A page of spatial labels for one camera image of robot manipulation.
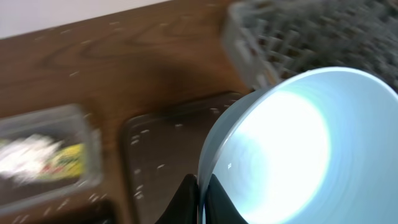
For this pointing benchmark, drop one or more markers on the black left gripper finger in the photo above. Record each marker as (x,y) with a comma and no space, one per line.
(183,207)

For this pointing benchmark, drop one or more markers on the green yellow snack wrapper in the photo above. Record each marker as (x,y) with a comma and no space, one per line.
(66,163)

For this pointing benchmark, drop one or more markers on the light blue rice bowl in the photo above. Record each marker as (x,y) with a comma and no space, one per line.
(321,147)

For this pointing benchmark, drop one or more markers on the white tissue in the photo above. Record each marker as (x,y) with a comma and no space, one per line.
(22,159)

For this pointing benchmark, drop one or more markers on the grey dishwasher rack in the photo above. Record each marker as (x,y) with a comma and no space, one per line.
(271,41)

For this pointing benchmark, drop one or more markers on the dark brown serving tray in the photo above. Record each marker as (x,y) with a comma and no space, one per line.
(159,149)

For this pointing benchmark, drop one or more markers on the clear plastic bin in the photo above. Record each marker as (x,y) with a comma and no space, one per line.
(65,123)

